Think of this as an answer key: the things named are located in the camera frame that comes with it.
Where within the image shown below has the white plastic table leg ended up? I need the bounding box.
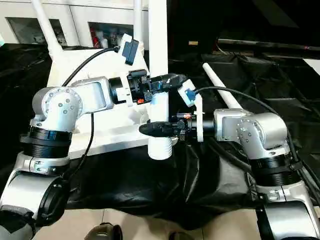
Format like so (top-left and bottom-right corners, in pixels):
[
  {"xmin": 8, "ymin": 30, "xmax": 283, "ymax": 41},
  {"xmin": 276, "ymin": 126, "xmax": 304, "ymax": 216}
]
[
  {"xmin": 31, "ymin": 0, "xmax": 65, "ymax": 57},
  {"xmin": 147, "ymin": 0, "xmax": 176, "ymax": 161},
  {"xmin": 132, "ymin": 0, "xmax": 146, "ymax": 44},
  {"xmin": 201, "ymin": 62, "xmax": 244, "ymax": 112}
]

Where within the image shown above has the black plastic mat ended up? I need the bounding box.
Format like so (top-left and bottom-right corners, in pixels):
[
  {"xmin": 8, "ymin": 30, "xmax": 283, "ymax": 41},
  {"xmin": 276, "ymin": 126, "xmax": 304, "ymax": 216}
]
[{"xmin": 0, "ymin": 42, "xmax": 320, "ymax": 232}]

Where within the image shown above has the red carton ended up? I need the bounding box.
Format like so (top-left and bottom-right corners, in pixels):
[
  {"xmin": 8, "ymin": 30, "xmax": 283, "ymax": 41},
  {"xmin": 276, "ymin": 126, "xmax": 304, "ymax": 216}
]
[{"xmin": 90, "ymin": 27, "xmax": 99, "ymax": 48}]

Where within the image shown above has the white cabinet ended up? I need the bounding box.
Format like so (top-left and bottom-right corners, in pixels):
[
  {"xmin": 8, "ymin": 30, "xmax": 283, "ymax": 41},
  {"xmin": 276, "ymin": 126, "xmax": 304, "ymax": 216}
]
[{"xmin": 0, "ymin": 0, "xmax": 151, "ymax": 49}]

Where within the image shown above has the black right robot foot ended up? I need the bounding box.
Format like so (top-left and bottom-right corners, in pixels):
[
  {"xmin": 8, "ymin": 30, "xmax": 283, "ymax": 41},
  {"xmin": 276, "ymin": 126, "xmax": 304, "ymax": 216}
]
[{"xmin": 168, "ymin": 231, "xmax": 194, "ymax": 240}]

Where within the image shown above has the black robot foot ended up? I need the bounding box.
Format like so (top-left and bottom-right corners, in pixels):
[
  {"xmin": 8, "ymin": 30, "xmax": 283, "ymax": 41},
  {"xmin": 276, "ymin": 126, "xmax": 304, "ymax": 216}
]
[
  {"xmin": 168, "ymin": 231, "xmax": 194, "ymax": 240},
  {"xmin": 83, "ymin": 222, "xmax": 124, "ymax": 240}
]

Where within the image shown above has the grey metal bar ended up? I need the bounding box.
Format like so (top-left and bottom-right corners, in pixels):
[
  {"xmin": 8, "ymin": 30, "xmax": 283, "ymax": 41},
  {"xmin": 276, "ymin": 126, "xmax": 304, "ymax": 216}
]
[{"xmin": 216, "ymin": 38, "xmax": 320, "ymax": 54}]

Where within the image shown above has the black left robot foot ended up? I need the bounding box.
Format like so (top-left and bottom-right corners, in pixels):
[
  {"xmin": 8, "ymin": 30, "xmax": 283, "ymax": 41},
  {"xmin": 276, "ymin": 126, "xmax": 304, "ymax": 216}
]
[{"xmin": 83, "ymin": 222, "xmax": 124, "ymax": 240}]

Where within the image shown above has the white board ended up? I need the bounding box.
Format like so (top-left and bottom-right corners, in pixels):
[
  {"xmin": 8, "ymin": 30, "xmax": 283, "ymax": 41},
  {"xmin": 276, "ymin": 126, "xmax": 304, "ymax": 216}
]
[{"xmin": 305, "ymin": 57, "xmax": 320, "ymax": 68}]

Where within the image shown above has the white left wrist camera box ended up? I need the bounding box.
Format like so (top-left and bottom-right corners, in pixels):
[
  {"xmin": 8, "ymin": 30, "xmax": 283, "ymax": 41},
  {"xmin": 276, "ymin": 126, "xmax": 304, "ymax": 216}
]
[{"xmin": 118, "ymin": 33, "xmax": 141, "ymax": 107}]

